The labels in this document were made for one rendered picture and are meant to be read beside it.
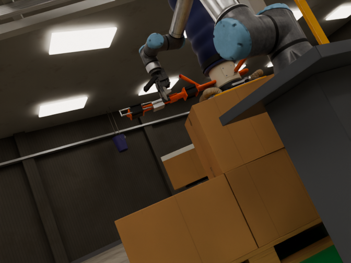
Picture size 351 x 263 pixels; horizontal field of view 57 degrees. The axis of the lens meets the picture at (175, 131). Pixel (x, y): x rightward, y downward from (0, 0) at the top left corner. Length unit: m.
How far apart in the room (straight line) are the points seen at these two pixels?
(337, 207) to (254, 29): 0.67
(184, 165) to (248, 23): 2.65
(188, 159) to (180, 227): 2.10
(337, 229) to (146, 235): 0.84
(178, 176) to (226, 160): 1.98
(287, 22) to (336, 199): 0.65
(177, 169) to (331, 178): 2.62
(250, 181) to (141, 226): 0.60
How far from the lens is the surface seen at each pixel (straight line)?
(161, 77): 1.97
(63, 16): 4.45
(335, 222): 1.28
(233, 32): 1.17
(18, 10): 4.19
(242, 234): 1.71
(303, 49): 1.28
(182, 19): 1.87
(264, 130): 1.80
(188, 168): 3.66
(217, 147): 1.71
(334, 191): 1.23
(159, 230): 1.63
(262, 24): 1.24
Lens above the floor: 0.52
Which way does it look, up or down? 11 degrees up
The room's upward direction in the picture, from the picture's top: 24 degrees counter-clockwise
